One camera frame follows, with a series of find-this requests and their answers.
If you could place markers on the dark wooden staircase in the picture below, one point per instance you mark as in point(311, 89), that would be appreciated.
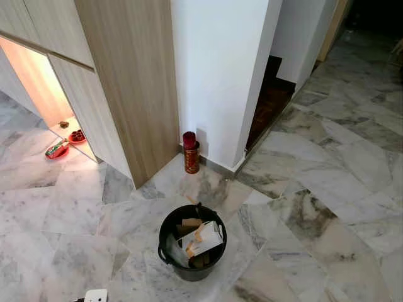
point(271, 100)

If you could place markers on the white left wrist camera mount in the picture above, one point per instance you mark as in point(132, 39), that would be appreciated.
point(96, 296)

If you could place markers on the black plastic bucket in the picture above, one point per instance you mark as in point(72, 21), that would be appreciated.
point(189, 274)

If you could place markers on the red plate with cups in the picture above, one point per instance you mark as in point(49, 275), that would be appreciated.
point(77, 136)

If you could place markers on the small brass bowl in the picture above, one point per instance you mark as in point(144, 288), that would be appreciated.
point(63, 124)

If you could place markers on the red incense can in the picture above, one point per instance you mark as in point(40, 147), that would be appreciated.
point(191, 160)

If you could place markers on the white paper box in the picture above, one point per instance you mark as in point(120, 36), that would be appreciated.
point(208, 239)

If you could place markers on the red plate with packet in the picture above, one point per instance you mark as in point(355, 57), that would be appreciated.
point(56, 151)

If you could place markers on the wooden door frame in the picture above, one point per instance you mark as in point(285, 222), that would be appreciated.
point(332, 28)

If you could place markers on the brown cardboard scrap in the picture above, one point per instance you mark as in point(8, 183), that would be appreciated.
point(191, 223)

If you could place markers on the light wooden cabinet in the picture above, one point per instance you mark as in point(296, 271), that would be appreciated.
point(126, 75)

